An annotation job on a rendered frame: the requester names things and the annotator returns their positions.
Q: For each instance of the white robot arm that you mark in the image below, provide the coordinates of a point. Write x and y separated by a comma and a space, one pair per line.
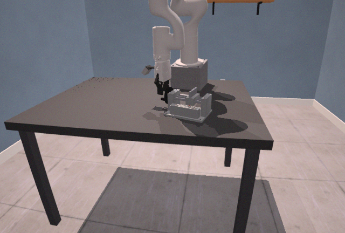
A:
164, 41

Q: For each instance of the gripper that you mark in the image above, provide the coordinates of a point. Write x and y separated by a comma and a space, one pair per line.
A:
163, 73

